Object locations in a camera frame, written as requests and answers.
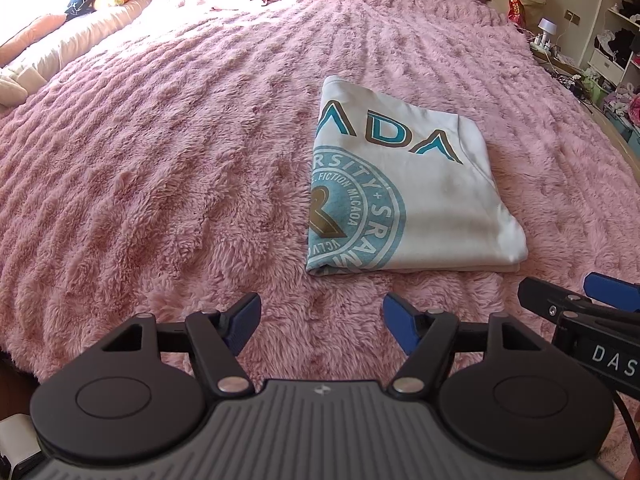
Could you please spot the white printed sweatshirt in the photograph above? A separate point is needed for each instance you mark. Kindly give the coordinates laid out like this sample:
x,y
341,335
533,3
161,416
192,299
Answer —
x,y
440,200

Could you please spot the white power strip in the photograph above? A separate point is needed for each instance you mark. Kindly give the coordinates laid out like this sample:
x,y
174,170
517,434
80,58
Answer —
x,y
547,49

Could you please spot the cream bedding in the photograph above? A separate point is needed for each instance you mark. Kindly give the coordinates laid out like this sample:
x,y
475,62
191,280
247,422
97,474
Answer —
x,y
85,35

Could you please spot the red snack bag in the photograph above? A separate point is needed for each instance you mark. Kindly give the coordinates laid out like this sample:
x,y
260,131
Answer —
x,y
516,11

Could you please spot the brass wall socket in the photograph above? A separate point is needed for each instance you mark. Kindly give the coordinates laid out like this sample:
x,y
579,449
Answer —
x,y
572,16

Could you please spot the white table lamp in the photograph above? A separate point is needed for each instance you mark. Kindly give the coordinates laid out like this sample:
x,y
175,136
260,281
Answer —
x,y
547,27

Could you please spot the white box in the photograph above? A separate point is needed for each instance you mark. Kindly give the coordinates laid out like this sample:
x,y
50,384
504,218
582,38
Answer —
x,y
17,442

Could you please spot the wooden bed frame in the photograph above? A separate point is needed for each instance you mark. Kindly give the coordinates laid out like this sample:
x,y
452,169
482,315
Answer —
x,y
617,132

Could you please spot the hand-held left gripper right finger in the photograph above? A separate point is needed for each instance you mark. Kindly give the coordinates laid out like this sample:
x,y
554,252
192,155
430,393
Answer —
x,y
400,322

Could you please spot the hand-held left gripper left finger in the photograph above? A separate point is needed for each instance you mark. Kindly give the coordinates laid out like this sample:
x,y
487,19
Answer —
x,y
245,320

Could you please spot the peach pillow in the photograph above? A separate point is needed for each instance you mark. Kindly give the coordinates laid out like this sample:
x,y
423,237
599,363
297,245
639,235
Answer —
x,y
32,37

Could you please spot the white shelf unit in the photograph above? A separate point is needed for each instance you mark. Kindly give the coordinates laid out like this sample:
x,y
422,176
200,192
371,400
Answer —
x,y
607,65

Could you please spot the white plush cloth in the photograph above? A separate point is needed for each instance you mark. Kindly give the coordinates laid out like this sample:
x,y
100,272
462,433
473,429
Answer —
x,y
15,87

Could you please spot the green box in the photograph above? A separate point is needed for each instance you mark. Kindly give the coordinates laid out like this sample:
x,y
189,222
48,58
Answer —
x,y
596,89

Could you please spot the pink fluffy blanket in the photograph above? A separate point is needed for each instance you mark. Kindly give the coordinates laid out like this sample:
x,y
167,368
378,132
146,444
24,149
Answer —
x,y
150,185

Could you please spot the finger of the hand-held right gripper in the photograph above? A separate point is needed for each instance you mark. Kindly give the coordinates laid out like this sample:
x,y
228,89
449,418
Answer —
x,y
547,297
615,291

